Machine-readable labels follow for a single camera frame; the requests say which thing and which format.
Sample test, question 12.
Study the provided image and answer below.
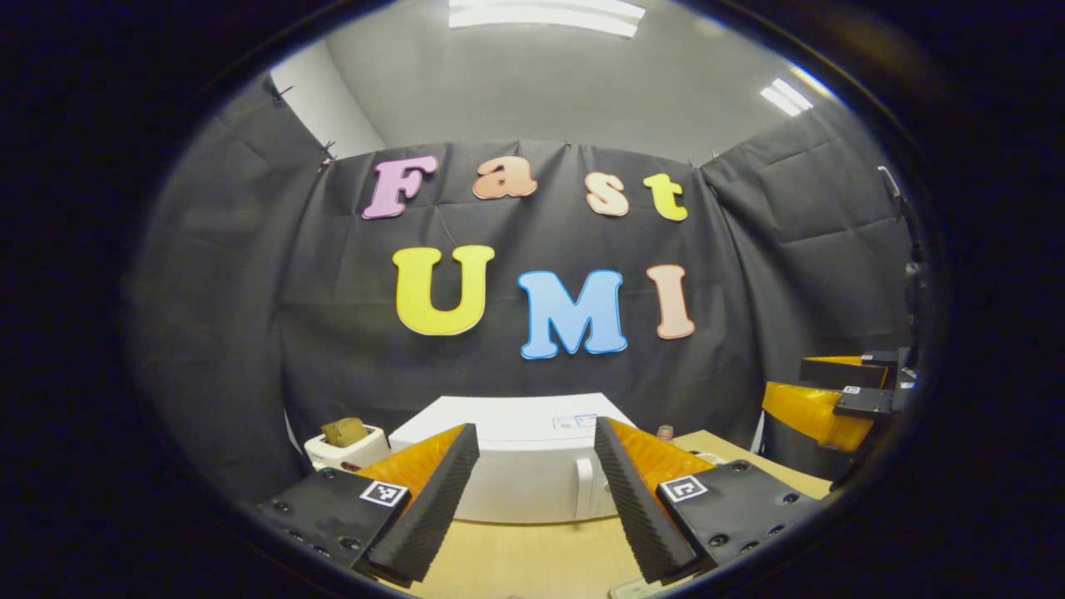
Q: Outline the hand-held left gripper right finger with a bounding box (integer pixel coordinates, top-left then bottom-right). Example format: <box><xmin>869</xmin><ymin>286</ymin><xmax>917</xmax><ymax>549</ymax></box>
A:
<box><xmin>592</xmin><ymin>416</ymin><xmax>825</xmax><ymax>585</ymax></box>

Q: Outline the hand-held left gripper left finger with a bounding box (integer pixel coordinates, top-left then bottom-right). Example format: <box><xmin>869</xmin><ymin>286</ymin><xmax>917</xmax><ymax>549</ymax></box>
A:
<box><xmin>254</xmin><ymin>423</ymin><xmax>481</xmax><ymax>588</ymax></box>

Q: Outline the white microwave oven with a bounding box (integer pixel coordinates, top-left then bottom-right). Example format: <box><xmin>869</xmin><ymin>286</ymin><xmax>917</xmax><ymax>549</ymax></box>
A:
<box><xmin>389</xmin><ymin>394</ymin><xmax>637</xmax><ymax>525</ymax></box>

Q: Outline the white toaster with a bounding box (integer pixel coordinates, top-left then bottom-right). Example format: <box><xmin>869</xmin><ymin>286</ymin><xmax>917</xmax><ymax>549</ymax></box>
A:
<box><xmin>304</xmin><ymin>424</ymin><xmax>392</xmax><ymax>473</ymax></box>

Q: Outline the brown toast slice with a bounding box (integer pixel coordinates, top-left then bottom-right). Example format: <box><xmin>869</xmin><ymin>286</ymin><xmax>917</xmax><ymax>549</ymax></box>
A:
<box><xmin>321</xmin><ymin>417</ymin><xmax>369</xmax><ymax>448</ymax></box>

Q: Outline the small ceiling light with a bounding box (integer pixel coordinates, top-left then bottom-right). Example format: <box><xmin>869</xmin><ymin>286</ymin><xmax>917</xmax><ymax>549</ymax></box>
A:
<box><xmin>760</xmin><ymin>77</ymin><xmax>814</xmax><ymax>117</ymax></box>

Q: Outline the black backdrop cloth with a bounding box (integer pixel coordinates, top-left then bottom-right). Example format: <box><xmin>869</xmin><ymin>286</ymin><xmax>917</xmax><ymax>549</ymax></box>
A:
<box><xmin>129</xmin><ymin>75</ymin><xmax>916</xmax><ymax>508</ymax></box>

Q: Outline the long ceiling light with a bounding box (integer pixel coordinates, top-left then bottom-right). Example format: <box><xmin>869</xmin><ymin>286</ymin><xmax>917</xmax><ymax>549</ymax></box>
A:
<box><xmin>448</xmin><ymin>0</ymin><xmax>646</xmax><ymax>39</ymax></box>

